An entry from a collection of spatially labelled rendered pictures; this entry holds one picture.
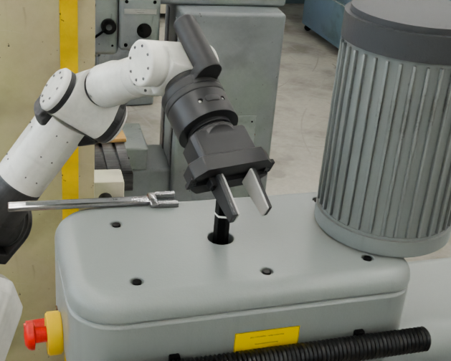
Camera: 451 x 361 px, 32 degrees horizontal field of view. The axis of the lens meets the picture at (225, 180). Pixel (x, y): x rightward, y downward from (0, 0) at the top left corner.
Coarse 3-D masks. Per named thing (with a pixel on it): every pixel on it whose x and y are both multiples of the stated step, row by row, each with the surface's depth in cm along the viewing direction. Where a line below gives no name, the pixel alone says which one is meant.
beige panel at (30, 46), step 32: (0, 0) 251; (32, 0) 254; (64, 0) 257; (0, 32) 255; (32, 32) 259; (64, 32) 261; (0, 64) 260; (32, 64) 263; (64, 64) 266; (0, 96) 265; (32, 96) 268; (0, 128) 270; (0, 160) 275; (64, 192) 288; (32, 224) 290; (32, 256) 296; (32, 288) 303; (32, 352) 316; (64, 352) 321
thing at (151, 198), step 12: (156, 192) 117; (168, 192) 117; (12, 204) 110; (24, 204) 110; (36, 204) 110; (48, 204) 111; (60, 204) 111; (72, 204) 111; (84, 204) 112; (96, 204) 112; (108, 204) 113; (120, 204) 113; (132, 204) 114; (144, 204) 114; (156, 204) 113; (168, 204) 114
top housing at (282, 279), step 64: (64, 256) 102; (128, 256) 101; (192, 256) 103; (256, 256) 104; (320, 256) 105; (384, 256) 106; (64, 320) 102; (128, 320) 93; (192, 320) 96; (256, 320) 99; (320, 320) 102; (384, 320) 106
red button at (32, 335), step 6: (30, 324) 104; (24, 330) 105; (30, 330) 104; (36, 330) 105; (42, 330) 105; (24, 336) 104; (30, 336) 104; (36, 336) 105; (42, 336) 105; (30, 342) 104; (36, 342) 105; (30, 348) 104
